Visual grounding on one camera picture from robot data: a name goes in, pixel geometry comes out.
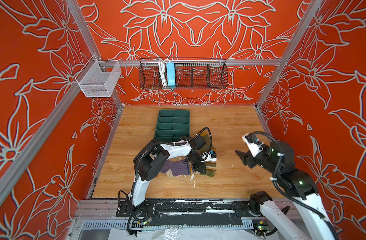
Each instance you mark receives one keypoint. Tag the black wire basket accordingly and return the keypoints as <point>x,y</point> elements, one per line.
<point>191,74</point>

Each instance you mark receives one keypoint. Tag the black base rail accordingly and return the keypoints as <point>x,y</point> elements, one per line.
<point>219,213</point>

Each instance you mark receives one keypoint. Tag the light blue box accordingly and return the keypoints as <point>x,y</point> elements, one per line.
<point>171,76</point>

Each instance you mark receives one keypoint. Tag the green striped sock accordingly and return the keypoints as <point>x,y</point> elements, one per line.
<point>210,166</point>

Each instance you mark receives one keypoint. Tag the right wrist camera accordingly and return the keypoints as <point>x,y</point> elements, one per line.
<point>253,143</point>

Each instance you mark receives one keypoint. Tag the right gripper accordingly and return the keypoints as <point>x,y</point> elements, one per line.
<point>246,157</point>

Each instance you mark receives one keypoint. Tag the clear plastic bin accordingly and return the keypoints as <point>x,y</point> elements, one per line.
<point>98,79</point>

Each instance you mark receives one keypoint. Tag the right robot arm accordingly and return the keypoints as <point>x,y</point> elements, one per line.
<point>297,186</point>

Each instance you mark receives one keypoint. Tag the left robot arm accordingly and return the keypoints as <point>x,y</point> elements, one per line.
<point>152,158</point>

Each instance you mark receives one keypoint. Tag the green divided tray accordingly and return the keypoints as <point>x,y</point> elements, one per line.
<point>172,124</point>

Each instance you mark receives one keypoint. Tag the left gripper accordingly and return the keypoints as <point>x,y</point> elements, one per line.
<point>199,167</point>

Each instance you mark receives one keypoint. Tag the purple sock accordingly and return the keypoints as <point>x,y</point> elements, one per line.
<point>174,169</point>

